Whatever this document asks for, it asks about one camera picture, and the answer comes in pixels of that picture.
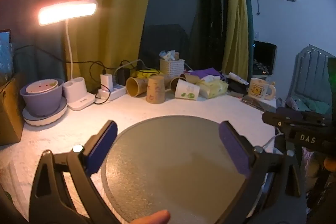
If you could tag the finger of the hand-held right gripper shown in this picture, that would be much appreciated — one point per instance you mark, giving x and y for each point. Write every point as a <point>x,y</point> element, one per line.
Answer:
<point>282,116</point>

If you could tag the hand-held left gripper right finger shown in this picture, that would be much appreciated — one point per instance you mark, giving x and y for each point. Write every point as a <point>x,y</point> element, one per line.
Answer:
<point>235,150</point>

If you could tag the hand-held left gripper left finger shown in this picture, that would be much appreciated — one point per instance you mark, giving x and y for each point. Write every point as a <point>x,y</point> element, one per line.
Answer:
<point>103,146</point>

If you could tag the plain tan paper cup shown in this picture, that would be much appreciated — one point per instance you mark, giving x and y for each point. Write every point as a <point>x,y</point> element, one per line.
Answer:
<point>135,86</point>

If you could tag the tan paper cup pink print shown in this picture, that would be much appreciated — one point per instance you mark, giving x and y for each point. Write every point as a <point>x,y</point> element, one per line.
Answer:
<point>155,90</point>

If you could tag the white paper cup green print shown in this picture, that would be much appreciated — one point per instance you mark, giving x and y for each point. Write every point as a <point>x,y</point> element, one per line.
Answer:
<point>187,90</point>

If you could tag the brown paper cup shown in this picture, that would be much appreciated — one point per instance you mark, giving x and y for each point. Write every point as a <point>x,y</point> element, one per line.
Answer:
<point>178,82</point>

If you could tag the person's right hand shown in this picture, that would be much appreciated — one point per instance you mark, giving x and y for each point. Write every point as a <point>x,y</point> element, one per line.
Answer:
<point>330,162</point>

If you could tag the white mug yellow cartoon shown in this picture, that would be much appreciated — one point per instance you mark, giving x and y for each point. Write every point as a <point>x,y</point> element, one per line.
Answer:
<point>258,88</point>

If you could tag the grey chair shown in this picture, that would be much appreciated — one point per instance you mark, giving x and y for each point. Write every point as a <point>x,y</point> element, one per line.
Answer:
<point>312,74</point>

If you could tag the white power strip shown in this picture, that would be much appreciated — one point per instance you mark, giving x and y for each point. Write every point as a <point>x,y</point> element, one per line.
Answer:
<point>111,92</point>

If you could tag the black pouch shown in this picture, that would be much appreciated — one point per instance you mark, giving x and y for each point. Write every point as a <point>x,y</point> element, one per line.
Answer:
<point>236,87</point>

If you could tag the white tube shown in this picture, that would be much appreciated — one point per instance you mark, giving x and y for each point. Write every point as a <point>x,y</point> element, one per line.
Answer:
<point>237,78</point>

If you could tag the black laptop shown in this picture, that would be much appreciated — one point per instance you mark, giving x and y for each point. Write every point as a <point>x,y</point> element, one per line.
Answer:
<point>263,58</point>

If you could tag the round grey mat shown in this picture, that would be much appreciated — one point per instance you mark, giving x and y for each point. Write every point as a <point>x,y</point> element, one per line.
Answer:
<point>173,169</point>

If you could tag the white charger plug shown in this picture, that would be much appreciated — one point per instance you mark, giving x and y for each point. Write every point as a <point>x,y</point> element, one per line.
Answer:
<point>106,81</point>

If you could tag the white round plate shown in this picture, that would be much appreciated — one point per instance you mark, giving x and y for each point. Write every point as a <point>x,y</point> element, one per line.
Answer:
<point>44,116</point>

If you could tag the yellow tissue pack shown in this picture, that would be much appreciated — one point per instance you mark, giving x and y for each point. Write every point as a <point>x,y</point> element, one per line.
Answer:
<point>212,87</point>

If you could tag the black charger plug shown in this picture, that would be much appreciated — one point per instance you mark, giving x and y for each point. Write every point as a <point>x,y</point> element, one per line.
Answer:
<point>123,76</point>

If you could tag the purple bowl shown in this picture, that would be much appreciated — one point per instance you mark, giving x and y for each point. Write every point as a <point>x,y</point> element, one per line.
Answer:
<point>43,100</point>

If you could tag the purple cloth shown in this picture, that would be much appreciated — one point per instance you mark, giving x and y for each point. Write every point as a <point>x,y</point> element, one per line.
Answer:
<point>204,73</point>

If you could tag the yellow black packet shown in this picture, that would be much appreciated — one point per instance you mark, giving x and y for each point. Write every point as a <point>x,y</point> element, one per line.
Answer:
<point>145,73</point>

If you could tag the small white bowl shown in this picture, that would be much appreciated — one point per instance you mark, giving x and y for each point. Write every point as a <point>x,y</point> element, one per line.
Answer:
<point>42,86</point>

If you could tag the white desk lamp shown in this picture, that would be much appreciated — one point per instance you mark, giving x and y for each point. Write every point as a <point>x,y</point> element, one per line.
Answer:
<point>78,61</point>

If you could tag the cardboard box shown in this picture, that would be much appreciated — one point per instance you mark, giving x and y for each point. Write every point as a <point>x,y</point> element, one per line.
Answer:
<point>9,111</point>

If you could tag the white woven basket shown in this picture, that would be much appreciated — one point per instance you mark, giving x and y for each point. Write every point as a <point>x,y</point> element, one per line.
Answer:
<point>172,67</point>

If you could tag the narrow yellow curtain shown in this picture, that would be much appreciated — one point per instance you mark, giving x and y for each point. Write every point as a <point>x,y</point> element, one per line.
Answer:
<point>236,16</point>

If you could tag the wide yellow curtain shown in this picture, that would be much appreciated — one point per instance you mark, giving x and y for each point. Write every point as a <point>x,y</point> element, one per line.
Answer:
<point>113,16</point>

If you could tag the tablet screen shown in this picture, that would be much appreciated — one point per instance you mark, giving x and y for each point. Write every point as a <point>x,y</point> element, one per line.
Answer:
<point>5,52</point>

